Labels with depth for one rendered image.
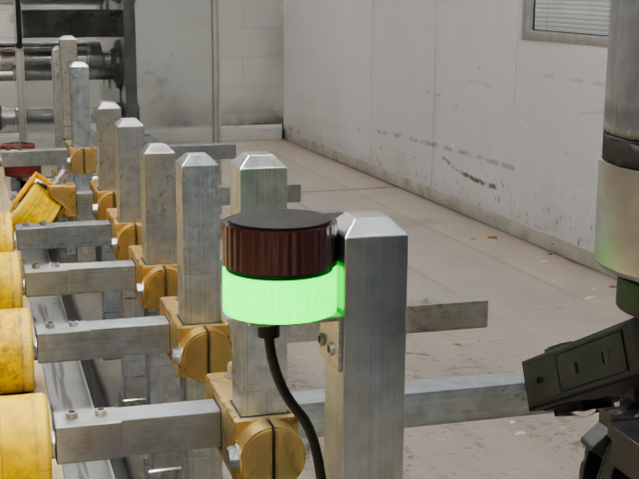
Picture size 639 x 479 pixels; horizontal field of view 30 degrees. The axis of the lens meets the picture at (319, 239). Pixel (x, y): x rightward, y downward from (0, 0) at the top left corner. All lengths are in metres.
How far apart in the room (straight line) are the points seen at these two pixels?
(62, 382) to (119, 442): 1.15
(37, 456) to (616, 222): 0.55
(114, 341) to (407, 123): 6.35
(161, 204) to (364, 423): 0.75
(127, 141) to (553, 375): 1.10
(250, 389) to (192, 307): 0.25
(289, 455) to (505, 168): 5.46
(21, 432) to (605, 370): 0.50
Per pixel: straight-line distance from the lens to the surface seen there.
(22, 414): 0.91
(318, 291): 0.60
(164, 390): 1.41
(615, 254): 0.47
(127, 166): 1.60
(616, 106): 0.47
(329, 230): 0.60
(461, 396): 1.00
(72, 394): 2.01
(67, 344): 1.16
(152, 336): 1.17
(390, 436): 0.65
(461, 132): 6.76
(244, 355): 0.88
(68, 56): 2.58
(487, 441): 3.50
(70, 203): 1.89
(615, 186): 0.47
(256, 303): 0.60
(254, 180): 0.85
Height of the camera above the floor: 1.29
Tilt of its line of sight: 12 degrees down
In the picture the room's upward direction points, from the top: straight up
